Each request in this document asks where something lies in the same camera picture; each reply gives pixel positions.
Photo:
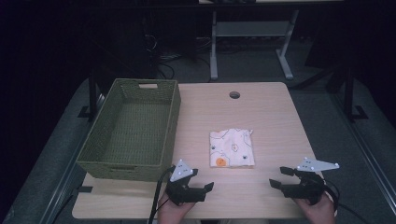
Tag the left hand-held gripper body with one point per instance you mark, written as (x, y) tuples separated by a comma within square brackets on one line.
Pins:
[(182, 193)]

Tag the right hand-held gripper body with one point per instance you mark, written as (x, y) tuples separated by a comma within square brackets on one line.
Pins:
[(306, 189)]

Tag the white patterned cloth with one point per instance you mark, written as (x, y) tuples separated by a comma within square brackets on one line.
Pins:
[(232, 147)]

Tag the green woven basket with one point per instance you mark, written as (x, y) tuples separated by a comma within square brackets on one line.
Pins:
[(137, 137)]

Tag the person's left hand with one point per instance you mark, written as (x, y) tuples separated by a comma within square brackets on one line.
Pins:
[(171, 213)]

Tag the person's right hand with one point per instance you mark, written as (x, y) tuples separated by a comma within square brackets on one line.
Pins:
[(320, 214)]

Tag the black tape strip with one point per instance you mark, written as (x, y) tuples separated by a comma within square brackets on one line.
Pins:
[(85, 189)]

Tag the metal floor rail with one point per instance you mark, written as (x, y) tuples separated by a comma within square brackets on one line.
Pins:
[(67, 183), (367, 152)]

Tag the black stand post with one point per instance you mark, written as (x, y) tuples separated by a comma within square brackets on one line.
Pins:
[(348, 93), (92, 93)]

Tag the grey metal table frame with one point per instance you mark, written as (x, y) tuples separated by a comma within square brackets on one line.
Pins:
[(249, 28)]

